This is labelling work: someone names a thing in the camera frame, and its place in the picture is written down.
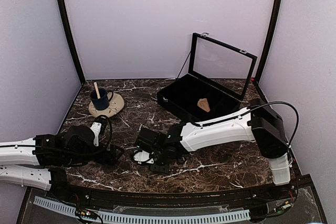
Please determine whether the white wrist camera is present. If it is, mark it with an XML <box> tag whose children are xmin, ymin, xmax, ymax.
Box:
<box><xmin>90</xmin><ymin>122</ymin><xmax>102</xmax><ymax>147</ymax></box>
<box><xmin>132</xmin><ymin>150</ymin><xmax>154</xmax><ymax>165</ymax></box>

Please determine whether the dark blue mug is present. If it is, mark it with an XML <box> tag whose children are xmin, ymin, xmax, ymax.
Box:
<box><xmin>90</xmin><ymin>88</ymin><xmax>113</xmax><ymax>111</ymax></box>

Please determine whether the white slotted cable duct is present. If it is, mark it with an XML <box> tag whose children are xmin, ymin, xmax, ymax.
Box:
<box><xmin>33</xmin><ymin>196</ymin><xmax>251</xmax><ymax>223</ymax></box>

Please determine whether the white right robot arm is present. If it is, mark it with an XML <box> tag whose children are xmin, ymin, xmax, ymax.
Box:
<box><xmin>132</xmin><ymin>99</ymin><xmax>293</xmax><ymax>200</ymax></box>

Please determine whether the tan brown sock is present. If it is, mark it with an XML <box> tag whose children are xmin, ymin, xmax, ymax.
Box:
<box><xmin>197</xmin><ymin>98</ymin><xmax>211</xmax><ymax>113</ymax></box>

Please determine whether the black table edge rail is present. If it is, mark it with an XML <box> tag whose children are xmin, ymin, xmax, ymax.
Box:
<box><xmin>47</xmin><ymin>179</ymin><xmax>299</xmax><ymax>208</ymax></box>

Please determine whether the beige ceramic saucer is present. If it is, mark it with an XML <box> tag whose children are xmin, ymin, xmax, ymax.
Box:
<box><xmin>88</xmin><ymin>92</ymin><xmax>125</xmax><ymax>118</ymax></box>

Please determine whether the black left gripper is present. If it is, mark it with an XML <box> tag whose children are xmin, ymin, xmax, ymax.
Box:
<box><xmin>65</xmin><ymin>142</ymin><xmax>124</xmax><ymax>166</ymax></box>

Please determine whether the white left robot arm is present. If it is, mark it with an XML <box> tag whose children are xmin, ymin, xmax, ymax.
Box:
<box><xmin>1</xmin><ymin>122</ymin><xmax>124</xmax><ymax>201</ymax></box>

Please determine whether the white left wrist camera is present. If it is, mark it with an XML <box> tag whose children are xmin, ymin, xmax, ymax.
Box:
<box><xmin>90</xmin><ymin>122</ymin><xmax>102</xmax><ymax>147</ymax></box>

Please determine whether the black glass-lid display box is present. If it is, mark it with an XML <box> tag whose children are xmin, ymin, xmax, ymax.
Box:
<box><xmin>157</xmin><ymin>33</ymin><xmax>257</xmax><ymax>122</ymax></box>

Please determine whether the wooden stir stick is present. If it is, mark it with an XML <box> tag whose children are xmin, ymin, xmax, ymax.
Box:
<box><xmin>93</xmin><ymin>82</ymin><xmax>101</xmax><ymax>99</ymax></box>

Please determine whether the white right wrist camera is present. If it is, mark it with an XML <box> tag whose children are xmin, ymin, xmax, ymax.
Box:
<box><xmin>132</xmin><ymin>150</ymin><xmax>154</xmax><ymax>165</ymax></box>

